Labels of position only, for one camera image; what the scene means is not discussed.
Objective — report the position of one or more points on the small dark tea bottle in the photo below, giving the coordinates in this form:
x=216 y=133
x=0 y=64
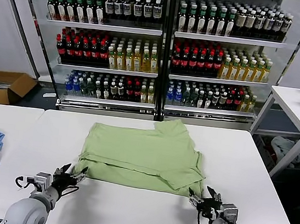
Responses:
x=223 y=101
x=105 y=90
x=201 y=100
x=215 y=100
x=120 y=91
x=113 y=91
x=208 y=100
x=98 y=90

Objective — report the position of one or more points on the white beverage display cabinet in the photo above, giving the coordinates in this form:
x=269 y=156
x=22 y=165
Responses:
x=207 y=120
x=98 y=108

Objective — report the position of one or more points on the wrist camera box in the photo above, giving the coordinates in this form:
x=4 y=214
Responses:
x=228 y=210
x=43 y=179

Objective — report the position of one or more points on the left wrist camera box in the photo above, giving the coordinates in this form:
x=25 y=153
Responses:
x=43 y=179

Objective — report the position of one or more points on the green cap dark drink bottle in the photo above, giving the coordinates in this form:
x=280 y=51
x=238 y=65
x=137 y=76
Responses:
x=100 y=9
x=230 y=22
x=221 y=21
x=61 y=7
x=211 y=20
x=201 y=19
x=182 y=17
x=70 y=7
x=90 y=8
x=51 y=6
x=192 y=18
x=80 y=8

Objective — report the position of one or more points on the dark bottle blue white label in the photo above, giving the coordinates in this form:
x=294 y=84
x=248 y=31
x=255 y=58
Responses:
x=118 y=7
x=157 y=9
x=109 y=6
x=128 y=8
x=148 y=9
x=138 y=9

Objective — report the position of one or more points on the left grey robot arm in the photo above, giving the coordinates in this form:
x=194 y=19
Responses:
x=26 y=211

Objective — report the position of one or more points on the white crumpled cloth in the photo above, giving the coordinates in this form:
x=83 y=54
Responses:
x=283 y=147

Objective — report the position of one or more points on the white side table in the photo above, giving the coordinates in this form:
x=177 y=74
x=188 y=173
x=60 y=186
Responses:
x=292 y=100

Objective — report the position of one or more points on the green polo shirt with print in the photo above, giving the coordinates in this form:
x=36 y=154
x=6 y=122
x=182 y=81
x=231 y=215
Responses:
x=139 y=149

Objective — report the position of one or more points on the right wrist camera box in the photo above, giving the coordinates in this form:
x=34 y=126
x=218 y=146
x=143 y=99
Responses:
x=228 y=210

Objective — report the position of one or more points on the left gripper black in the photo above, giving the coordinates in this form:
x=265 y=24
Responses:
x=63 y=180

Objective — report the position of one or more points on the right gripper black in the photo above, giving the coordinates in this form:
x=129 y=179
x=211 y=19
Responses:
x=209 y=208

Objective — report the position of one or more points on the red cap cola bottle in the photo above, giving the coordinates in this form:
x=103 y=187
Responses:
x=230 y=101
x=176 y=60
x=86 y=51
x=77 y=50
x=103 y=53
x=61 y=48
x=128 y=92
x=218 y=64
x=210 y=64
x=184 y=61
x=238 y=101
x=192 y=62
x=137 y=92
x=201 y=63
x=94 y=52
x=69 y=49

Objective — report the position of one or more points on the dark bottle beige label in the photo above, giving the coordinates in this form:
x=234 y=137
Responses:
x=250 y=22
x=240 y=21
x=278 y=26
x=269 y=25
x=259 y=23
x=287 y=26

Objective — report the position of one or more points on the blue water bottle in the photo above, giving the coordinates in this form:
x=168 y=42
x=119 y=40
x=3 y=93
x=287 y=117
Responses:
x=178 y=97
x=76 y=87
x=170 y=96
x=67 y=86

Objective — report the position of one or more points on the yellow tea bottle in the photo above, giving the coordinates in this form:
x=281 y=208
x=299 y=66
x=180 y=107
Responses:
x=112 y=58
x=120 y=59
x=128 y=60
x=154 y=61
x=233 y=69
x=137 y=60
x=145 y=61
x=244 y=103
x=143 y=94
x=150 y=95
x=252 y=104
x=266 y=72
x=242 y=70
x=250 y=71
x=258 y=72
x=224 y=68

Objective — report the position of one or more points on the clear green tinted bottle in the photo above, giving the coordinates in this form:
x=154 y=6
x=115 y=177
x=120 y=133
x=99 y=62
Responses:
x=186 y=97
x=194 y=98
x=91 y=89
x=84 y=88

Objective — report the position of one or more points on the flat white floor object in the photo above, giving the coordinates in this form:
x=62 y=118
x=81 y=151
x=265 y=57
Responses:
x=49 y=95

